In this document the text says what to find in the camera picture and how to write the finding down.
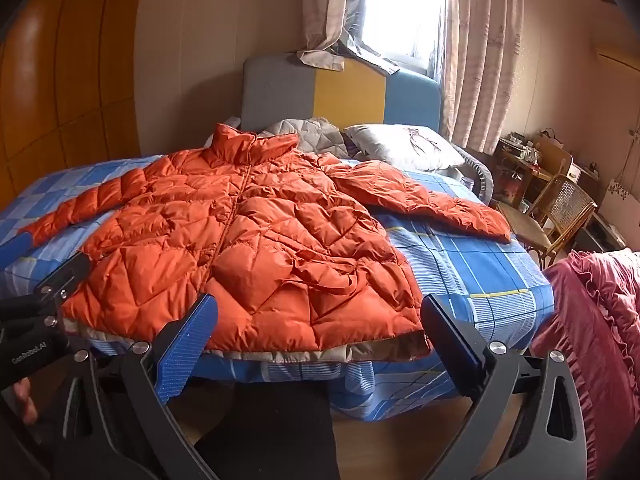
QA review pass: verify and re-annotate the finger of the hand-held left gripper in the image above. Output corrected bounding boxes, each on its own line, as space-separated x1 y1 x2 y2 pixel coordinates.
0 232 33 262
32 251 92 311

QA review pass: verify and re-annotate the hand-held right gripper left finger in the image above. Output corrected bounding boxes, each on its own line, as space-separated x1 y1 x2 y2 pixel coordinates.
50 292 221 480

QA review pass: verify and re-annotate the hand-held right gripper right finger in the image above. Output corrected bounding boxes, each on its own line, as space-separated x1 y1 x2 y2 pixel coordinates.
420 294 588 480

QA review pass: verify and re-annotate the orange puffer jacket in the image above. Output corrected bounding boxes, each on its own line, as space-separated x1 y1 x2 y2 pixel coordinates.
20 122 513 363

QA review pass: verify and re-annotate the person's left hand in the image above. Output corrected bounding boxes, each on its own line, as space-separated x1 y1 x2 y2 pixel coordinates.
12 379 40 426

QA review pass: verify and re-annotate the bed with blue plaid sheet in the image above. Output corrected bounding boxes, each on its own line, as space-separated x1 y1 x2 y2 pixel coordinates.
0 152 556 423

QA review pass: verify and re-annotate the pink ruffled blanket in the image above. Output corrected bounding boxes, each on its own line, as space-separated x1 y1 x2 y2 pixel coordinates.
530 247 640 480

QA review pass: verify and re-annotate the orange wooden wardrobe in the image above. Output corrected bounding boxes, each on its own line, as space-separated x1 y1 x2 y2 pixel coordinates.
0 0 151 211

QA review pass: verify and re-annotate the grey padded bed bumper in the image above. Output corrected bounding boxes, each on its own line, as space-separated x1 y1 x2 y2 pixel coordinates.
450 144 496 206

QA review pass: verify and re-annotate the wooden rattan chair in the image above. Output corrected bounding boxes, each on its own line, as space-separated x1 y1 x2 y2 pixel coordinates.
497 160 598 268

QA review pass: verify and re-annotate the dark low table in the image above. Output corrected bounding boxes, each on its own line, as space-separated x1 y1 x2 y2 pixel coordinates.
570 212 628 256

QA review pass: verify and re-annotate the white printed pillow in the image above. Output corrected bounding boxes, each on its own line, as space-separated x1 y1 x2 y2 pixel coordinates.
344 124 466 172

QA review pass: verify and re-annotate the cluttered wooden desk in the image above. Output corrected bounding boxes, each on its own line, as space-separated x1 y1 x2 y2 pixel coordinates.
492 132 576 211

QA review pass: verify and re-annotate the white cabinet with floral sticker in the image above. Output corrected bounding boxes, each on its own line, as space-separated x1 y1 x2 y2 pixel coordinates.
597 160 640 251

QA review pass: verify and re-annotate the grey quilted blanket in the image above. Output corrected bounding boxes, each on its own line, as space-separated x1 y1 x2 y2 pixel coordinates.
257 116 351 158

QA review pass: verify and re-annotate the grey yellow blue headboard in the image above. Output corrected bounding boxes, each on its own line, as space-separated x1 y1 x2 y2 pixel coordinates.
240 51 443 136

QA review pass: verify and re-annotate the long beige patterned curtain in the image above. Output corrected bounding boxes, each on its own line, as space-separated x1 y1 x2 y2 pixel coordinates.
440 0 526 156

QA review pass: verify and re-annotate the grey patterned cloth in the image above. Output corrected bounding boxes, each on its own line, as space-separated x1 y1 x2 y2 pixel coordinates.
340 30 401 77

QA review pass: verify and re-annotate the bright window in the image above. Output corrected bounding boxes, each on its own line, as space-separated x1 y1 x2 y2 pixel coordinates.
360 0 448 76

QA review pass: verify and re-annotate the short beige patterned curtain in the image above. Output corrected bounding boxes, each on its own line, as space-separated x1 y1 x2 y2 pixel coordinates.
296 0 368 72

